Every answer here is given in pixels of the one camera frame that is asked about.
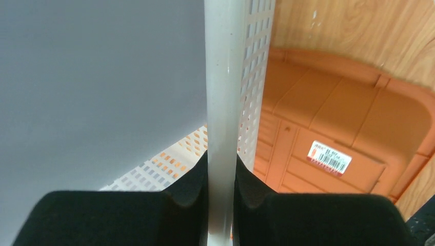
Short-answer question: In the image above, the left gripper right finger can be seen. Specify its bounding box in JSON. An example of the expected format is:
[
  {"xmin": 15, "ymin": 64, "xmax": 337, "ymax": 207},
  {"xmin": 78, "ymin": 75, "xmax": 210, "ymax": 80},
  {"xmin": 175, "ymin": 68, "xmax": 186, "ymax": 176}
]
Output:
[{"xmin": 233, "ymin": 159, "xmax": 415, "ymax": 245}]

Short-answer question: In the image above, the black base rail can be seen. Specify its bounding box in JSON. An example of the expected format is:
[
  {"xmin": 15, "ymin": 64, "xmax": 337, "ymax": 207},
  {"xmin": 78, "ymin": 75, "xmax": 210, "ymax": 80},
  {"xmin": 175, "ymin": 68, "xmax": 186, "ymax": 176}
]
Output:
[{"xmin": 406, "ymin": 196, "xmax": 434, "ymax": 246}]

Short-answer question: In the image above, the grey bin black liner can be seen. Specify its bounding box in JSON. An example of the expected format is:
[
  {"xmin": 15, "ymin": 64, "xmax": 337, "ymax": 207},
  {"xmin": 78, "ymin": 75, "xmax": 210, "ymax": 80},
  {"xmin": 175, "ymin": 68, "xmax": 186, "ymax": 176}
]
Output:
[{"xmin": 1, "ymin": 1, "xmax": 206, "ymax": 245}]

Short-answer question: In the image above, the orange plastic tub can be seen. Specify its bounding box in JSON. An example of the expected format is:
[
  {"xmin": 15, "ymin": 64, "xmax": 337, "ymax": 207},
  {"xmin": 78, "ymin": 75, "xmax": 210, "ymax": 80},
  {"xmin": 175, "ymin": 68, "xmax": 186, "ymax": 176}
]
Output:
[{"xmin": 253, "ymin": 49, "xmax": 434, "ymax": 201}]

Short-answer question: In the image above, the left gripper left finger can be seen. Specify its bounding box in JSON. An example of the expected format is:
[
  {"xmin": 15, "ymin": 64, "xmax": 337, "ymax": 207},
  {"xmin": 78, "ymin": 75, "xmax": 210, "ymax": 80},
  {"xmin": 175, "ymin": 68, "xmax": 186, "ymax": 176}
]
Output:
[{"xmin": 14, "ymin": 154, "xmax": 208, "ymax": 245}]

